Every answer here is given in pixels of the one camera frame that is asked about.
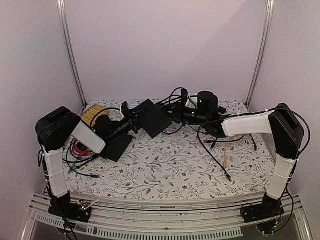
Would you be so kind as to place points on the right aluminium frame post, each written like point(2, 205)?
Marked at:
point(267, 24)

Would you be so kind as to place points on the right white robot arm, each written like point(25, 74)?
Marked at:
point(283, 129)

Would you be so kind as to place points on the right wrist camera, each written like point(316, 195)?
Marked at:
point(185, 97)

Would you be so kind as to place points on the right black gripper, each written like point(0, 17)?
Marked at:
point(178, 110)

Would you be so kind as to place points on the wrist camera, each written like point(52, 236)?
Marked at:
point(185, 97)
point(124, 109)

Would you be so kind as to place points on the aluminium front rail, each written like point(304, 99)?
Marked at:
point(203, 219)

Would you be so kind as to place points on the left aluminium frame post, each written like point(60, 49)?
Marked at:
point(62, 13)

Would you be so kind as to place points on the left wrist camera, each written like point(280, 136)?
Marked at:
point(124, 109)

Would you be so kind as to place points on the black TP-Link network switch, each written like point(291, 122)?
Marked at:
point(151, 119)

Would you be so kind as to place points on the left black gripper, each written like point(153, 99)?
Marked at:
point(134, 125)

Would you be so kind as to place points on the aluminium frame post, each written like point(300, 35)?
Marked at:
point(62, 13)
point(267, 24)

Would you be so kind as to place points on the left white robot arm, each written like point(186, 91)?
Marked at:
point(53, 131)

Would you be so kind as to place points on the white bowl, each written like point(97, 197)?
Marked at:
point(193, 99)

